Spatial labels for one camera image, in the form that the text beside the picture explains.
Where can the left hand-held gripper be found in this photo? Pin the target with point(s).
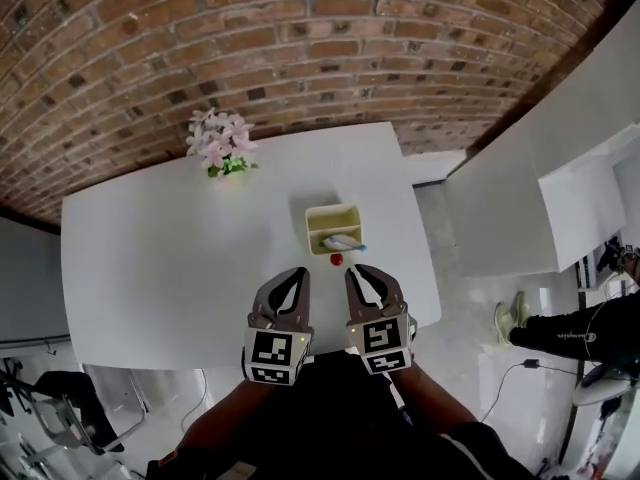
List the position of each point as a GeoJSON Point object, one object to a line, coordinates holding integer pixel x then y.
{"type": "Point", "coordinates": [275, 350]}

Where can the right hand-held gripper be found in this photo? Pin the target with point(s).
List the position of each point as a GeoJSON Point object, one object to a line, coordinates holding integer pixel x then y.
{"type": "Point", "coordinates": [382, 340]}

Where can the yellow plastic holder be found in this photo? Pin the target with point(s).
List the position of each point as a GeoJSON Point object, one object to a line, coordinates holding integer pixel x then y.
{"type": "Point", "coordinates": [325, 220]}

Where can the person's right forearm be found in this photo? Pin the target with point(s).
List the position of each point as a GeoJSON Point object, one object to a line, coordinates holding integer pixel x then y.
{"type": "Point", "coordinates": [435, 398]}

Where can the person's left forearm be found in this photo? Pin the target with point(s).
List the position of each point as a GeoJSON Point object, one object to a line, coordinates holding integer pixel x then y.
{"type": "Point", "coordinates": [230, 408]}

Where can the small red ball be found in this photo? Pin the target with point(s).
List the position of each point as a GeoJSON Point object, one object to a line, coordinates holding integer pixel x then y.
{"type": "Point", "coordinates": [336, 259]}

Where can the person's black clothing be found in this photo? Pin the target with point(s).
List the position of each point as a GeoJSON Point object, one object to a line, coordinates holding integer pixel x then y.
{"type": "Point", "coordinates": [340, 418]}

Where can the white shelf cabinet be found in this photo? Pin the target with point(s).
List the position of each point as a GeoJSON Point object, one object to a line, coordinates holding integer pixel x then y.
{"type": "Point", "coordinates": [500, 208]}

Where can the potted pink flowers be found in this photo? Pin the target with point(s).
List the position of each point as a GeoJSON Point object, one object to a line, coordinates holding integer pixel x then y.
{"type": "Point", "coordinates": [220, 138]}

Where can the black garment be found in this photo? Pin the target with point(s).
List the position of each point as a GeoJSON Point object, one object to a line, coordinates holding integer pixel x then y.
{"type": "Point", "coordinates": [75, 385]}

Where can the white round stool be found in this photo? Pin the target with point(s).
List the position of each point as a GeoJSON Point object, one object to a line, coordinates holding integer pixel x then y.
{"type": "Point", "coordinates": [600, 393]}

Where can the white partition panel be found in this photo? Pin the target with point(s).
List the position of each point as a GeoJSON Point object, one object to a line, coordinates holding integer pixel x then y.
{"type": "Point", "coordinates": [30, 278]}

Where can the grey metal chair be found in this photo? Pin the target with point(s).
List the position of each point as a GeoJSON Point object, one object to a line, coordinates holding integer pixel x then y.
{"type": "Point", "coordinates": [57, 423]}

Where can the black stand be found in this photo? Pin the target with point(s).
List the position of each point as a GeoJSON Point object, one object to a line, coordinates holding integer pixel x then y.
{"type": "Point", "coordinates": [12, 388]}

